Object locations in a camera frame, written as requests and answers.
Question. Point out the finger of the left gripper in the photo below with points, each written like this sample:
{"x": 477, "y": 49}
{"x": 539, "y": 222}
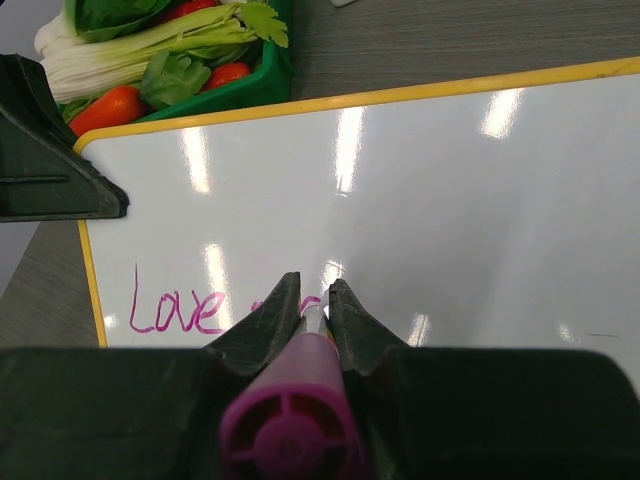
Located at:
{"x": 42, "y": 177}

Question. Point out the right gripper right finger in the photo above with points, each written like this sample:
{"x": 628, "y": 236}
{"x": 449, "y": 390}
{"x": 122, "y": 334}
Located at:
{"x": 483, "y": 413}

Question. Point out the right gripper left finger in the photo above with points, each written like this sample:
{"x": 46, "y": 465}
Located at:
{"x": 141, "y": 413}

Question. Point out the white marker purple cap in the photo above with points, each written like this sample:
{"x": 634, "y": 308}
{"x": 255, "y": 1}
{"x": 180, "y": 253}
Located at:
{"x": 294, "y": 421}

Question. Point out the orange framed whiteboard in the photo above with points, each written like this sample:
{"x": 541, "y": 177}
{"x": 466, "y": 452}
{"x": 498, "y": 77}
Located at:
{"x": 492, "y": 211}

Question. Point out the orange carrot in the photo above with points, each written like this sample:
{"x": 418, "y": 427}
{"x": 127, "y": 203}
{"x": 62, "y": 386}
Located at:
{"x": 119, "y": 106}

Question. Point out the bok choy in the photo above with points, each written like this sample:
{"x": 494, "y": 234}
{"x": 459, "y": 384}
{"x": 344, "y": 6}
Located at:
{"x": 197, "y": 24}

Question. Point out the red tomato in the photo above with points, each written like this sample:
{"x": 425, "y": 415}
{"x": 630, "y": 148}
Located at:
{"x": 226, "y": 74}

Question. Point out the green plastic tray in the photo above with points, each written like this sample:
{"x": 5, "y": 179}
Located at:
{"x": 235, "y": 85}

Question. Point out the white bottle grey cap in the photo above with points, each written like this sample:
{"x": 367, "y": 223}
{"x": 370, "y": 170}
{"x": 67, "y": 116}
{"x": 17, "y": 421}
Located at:
{"x": 341, "y": 3}

